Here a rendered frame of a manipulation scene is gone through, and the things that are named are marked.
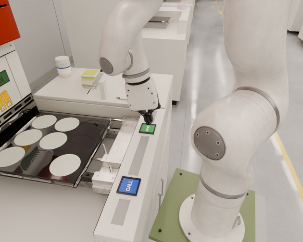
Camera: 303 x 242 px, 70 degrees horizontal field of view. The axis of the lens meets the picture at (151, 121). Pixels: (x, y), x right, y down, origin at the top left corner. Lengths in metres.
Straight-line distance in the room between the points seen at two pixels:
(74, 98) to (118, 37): 0.55
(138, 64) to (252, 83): 0.32
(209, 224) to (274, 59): 0.43
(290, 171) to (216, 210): 1.72
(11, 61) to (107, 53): 0.57
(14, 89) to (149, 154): 0.65
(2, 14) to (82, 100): 0.41
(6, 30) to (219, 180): 0.86
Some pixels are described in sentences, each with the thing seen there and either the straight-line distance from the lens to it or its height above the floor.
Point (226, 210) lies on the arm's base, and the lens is 0.59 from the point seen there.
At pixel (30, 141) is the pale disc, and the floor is 0.90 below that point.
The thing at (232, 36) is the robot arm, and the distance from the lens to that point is 0.40.
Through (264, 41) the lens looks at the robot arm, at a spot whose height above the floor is 1.36.
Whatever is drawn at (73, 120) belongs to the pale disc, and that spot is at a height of 0.90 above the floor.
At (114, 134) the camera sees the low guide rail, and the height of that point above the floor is 0.84.
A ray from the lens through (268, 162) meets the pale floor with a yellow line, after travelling 2.26.
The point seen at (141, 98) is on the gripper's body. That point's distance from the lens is 0.70.
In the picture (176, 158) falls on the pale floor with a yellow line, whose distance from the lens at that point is 2.05.
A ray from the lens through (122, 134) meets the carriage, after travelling 0.91.
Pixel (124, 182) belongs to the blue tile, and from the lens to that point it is 0.63.
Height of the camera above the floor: 1.45
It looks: 36 degrees down
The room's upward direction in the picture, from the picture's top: straight up
